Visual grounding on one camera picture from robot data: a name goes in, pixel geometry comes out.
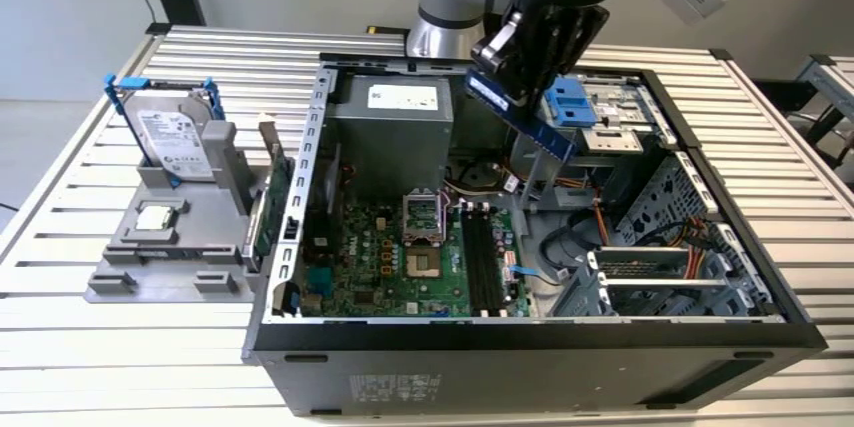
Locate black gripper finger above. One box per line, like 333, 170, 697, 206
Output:
469, 6, 528, 76
504, 5, 609, 107

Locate RAM stick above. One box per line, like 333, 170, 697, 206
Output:
464, 69, 580, 162
135, 248, 202, 259

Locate black RAM slot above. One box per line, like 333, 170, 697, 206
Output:
478, 202, 501, 317
486, 202, 512, 317
461, 202, 484, 317
469, 202, 492, 317

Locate blue drive latch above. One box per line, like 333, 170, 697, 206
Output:
542, 76, 593, 129

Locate grey power supply unit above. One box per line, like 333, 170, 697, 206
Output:
329, 74, 456, 198

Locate thin locking lever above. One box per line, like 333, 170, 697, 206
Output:
438, 191, 452, 246

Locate black joint block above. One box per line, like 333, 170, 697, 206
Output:
752, 77, 819, 113

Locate metal socket cover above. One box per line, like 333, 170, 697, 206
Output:
398, 188, 446, 243

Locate slatted metal side table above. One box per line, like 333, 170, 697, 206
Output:
785, 52, 854, 171

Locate green graphics card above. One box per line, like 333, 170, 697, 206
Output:
242, 114, 298, 276

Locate CPU socket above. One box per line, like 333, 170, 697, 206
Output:
402, 241, 446, 281

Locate silver disk bay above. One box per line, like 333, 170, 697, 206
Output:
552, 224, 779, 319

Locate green motherboard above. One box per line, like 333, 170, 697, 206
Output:
298, 194, 534, 319

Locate hard disk in blue carrier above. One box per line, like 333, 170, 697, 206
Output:
102, 75, 225, 191

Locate blue expansion slot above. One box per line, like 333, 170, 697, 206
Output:
305, 269, 334, 297

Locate grey parts rack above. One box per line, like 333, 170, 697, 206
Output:
79, 119, 268, 306

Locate silver CPU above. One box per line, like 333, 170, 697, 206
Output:
131, 206, 175, 233

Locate black open PC case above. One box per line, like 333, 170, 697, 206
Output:
238, 50, 828, 418

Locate orange drive wires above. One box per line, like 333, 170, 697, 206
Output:
550, 171, 594, 193

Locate thin orange wire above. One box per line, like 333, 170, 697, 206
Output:
590, 199, 609, 248

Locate black looped cable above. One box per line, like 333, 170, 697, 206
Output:
537, 224, 592, 281

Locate orange yellow wire bundle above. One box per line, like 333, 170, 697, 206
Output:
673, 215, 727, 282

